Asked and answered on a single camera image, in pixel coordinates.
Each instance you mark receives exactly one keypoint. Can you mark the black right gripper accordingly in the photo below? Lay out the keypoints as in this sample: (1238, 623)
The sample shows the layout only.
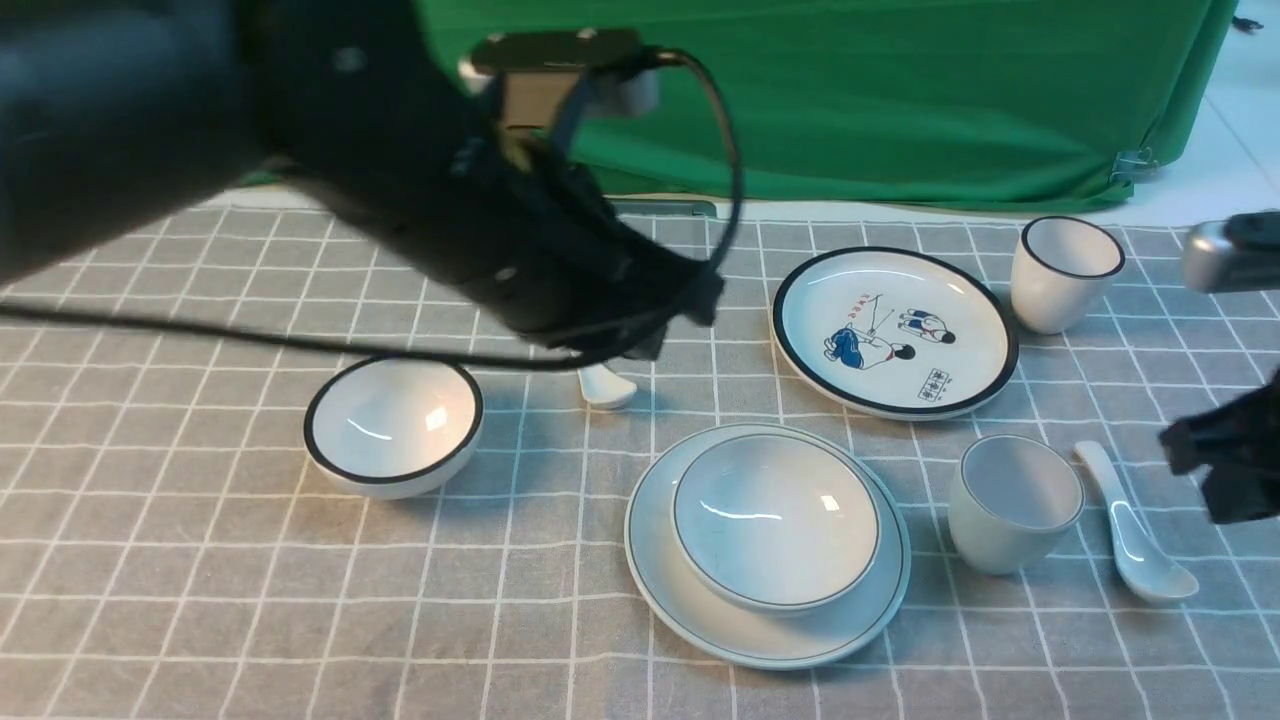
(1238, 443)

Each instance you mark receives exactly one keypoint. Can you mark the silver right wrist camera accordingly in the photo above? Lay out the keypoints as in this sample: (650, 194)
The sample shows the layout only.
(1238, 254)

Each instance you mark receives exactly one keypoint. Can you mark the light blue ceramic bowl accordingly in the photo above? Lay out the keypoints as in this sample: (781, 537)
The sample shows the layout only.
(775, 523)

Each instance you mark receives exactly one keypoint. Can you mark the cartoon plate with black rim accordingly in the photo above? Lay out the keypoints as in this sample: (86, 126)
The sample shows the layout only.
(893, 333)

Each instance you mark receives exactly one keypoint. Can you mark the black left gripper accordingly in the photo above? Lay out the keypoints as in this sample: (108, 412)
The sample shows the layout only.
(511, 225)

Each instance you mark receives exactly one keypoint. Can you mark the grey checkered tablecloth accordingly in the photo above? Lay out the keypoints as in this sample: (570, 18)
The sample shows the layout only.
(170, 552)

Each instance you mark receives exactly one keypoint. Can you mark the metal backdrop clip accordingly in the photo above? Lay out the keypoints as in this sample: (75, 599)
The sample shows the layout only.
(1134, 167)

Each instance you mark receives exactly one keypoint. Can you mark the green backdrop cloth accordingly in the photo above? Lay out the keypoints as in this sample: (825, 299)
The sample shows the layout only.
(984, 106)

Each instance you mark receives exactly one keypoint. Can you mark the large light blue plate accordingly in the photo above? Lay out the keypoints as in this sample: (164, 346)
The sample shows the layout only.
(751, 638)

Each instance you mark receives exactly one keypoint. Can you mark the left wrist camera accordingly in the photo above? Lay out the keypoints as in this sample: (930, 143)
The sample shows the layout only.
(555, 78)

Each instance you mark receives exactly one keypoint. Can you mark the white cup with black rim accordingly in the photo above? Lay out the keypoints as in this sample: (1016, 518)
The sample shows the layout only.
(1062, 267)

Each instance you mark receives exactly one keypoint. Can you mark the white ceramic spoon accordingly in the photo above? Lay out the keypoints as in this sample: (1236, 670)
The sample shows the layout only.
(603, 390)

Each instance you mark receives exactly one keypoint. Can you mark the white bowl with black rim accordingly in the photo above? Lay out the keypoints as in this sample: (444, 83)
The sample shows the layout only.
(390, 429)

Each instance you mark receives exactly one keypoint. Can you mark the light blue ceramic spoon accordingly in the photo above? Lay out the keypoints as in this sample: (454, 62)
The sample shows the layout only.
(1145, 569)

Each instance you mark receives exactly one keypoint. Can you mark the light blue ceramic cup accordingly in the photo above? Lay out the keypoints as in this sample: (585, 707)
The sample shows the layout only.
(1011, 502)

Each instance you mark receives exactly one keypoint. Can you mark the grey metal bar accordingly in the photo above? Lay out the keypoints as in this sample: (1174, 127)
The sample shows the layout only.
(681, 208)

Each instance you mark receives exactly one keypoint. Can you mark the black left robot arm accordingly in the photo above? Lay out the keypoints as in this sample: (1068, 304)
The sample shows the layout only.
(118, 113)

